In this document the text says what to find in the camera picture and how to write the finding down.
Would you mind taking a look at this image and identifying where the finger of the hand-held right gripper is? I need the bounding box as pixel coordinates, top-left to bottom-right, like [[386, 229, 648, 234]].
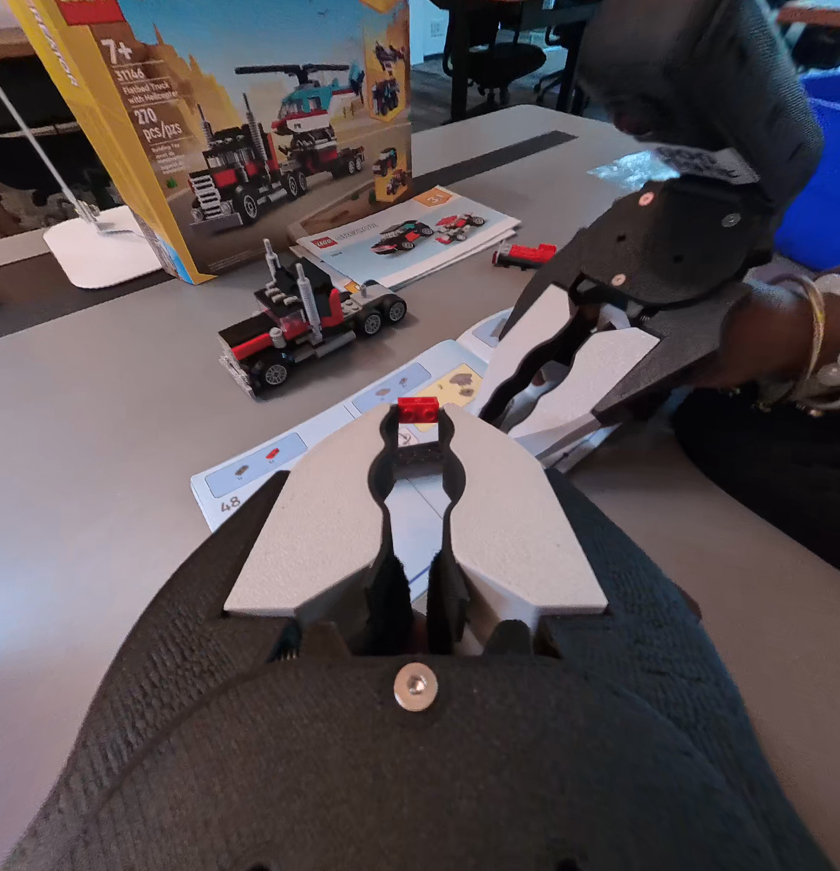
[[477, 284, 599, 419], [507, 328, 663, 472]]

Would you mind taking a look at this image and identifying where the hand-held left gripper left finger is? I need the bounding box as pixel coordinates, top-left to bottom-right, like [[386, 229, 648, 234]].
[[222, 407, 414, 654]]

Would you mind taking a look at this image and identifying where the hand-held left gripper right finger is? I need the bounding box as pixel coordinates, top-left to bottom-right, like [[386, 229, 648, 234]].
[[427, 406, 610, 654]]

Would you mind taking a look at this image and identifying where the grey red lego assembly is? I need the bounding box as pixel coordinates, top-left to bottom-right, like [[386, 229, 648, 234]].
[[491, 243, 558, 270]]

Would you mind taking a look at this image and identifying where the long black lego plate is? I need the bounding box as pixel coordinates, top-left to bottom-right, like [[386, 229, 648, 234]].
[[391, 441, 447, 469]]

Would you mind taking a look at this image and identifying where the large blue plastic bin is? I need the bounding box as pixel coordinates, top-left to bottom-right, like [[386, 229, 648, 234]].
[[774, 68, 840, 273]]

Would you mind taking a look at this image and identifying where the open lego instruction booklet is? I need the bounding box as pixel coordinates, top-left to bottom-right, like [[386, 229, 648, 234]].
[[190, 309, 598, 607]]

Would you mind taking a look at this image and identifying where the black red lego truck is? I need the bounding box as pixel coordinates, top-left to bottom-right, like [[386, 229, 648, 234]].
[[217, 238, 408, 401]]

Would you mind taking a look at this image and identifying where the lego set box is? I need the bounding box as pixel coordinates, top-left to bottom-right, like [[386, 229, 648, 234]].
[[8, 0, 414, 285]]

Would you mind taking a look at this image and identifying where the person's right hand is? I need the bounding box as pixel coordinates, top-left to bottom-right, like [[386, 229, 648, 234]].
[[692, 280, 822, 393]]

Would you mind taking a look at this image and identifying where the clear plastic bag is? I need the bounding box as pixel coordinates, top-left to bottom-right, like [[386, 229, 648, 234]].
[[590, 150, 681, 193]]

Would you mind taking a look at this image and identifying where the car cover instruction booklet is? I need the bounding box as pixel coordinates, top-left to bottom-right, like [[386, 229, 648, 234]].
[[288, 185, 523, 290]]

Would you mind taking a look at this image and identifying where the black quilted wrist pad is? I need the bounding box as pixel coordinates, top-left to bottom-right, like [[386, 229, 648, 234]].
[[672, 388, 840, 581]]

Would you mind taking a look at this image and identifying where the black office chair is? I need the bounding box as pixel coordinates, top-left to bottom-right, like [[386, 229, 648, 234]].
[[440, 0, 548, 123]]

